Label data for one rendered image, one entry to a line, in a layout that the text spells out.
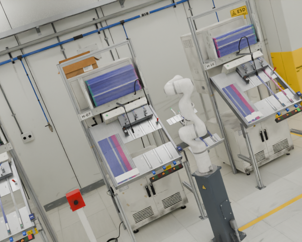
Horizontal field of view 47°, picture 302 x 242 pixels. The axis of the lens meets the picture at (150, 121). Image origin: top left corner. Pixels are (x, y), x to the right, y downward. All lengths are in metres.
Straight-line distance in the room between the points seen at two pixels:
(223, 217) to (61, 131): 2.77
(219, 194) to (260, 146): 1.32
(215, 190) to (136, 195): 1.00
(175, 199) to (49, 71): 2.43
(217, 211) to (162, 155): 0.76
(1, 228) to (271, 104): 2.84
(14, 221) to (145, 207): 1.29
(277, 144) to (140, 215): 1.78
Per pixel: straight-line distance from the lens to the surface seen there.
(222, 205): 3.02
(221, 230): 3.14
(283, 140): 4.33
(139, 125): 3.49
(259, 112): 3.73
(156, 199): 3.72
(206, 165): 2.86
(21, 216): 3.29
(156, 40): 5.20
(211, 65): 3.87
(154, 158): 3.31
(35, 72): 4.89
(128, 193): 3.59
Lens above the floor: 1.96
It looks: 15 degrees down
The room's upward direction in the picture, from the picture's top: 19 degrees counter-clockwise
